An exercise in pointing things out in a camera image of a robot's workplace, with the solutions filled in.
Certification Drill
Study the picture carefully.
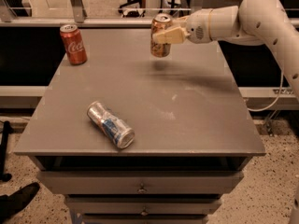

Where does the black stand pole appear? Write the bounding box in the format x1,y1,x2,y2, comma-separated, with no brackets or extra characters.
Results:
0,121,13,182

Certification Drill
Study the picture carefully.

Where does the middle grey drawer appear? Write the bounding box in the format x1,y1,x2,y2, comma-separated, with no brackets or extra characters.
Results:
65,196,221,215

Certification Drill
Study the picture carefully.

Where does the black shoe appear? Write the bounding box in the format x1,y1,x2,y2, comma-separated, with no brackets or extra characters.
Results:
0,182,40,224

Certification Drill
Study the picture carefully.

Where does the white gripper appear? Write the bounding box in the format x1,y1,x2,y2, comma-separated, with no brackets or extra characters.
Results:
152,9,212,44

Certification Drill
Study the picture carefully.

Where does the metal window rail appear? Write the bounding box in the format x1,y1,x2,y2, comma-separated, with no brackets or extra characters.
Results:
0,17,152,28

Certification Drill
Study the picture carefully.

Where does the top grey drawer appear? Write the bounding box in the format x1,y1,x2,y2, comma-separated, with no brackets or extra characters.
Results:
37,171,243,195

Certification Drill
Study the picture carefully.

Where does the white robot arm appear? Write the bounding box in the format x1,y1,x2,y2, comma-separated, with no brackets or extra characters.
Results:
152,0,299,224

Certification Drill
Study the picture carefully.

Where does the white cable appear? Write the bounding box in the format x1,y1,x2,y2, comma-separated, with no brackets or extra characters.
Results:
247,66,285,113

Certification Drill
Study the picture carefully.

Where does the red coca-cola can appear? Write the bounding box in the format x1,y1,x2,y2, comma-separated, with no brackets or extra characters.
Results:
60,24,87,65

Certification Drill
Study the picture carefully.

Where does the silver blue redbull can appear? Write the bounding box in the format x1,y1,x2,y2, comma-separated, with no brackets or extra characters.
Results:
87,101,135,149

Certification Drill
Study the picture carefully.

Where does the grey drawer cabinet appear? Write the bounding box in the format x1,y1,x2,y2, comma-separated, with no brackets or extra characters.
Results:
15,29,264,224

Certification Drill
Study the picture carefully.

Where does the grey drawer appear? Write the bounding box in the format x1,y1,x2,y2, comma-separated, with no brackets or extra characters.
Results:
65,196,221,215
37,171,243,195

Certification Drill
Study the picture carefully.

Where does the orange soda can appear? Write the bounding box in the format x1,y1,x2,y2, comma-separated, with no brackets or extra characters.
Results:
150,13,173,58

